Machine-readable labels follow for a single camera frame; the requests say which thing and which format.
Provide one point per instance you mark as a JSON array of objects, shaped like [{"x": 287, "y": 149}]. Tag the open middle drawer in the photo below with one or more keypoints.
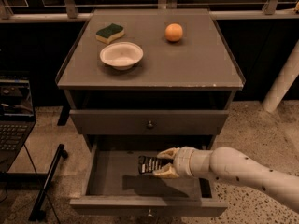
[{"x": 114, "y": 187}]

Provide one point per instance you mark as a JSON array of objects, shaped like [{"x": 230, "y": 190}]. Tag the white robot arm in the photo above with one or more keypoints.
[{"x": 226, "y": 164}]

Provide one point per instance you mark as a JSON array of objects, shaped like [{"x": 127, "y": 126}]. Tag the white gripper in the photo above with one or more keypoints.
[{"x": 182, "y": 162}]

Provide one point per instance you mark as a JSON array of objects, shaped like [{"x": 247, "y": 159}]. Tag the grey drawer cabinet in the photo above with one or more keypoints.
[{"x": 195, "y": 73}]

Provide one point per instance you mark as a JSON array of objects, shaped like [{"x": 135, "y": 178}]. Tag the green yellow sponge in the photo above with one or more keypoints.
[{"x": 110, "y": 33}]

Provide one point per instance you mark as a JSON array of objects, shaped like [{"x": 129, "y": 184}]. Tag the metal window railing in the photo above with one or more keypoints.
[{"x": 47, "y": 10}]

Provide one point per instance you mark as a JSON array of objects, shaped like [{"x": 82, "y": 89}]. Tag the closed top drawer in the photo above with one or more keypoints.
[{"x": 149, "y": 122}]

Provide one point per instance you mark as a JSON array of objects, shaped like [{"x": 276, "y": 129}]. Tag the white bowl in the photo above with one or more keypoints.
[{"x": 121, "y": 55}]

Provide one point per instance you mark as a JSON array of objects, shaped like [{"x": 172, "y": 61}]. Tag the orange fruit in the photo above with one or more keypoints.
[{"x": 173, "y": 32}]

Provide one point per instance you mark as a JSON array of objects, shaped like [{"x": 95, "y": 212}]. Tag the black rxbar chocolate bar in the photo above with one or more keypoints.
[{"x": 148, "y": 164}]

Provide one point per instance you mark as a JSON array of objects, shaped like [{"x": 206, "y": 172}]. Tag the black stand leg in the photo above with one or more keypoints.
[{"x": 44, "y": 180}]

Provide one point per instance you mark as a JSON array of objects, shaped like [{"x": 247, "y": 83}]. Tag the black laptop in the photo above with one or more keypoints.
[{"x": 17, "y": 115}]

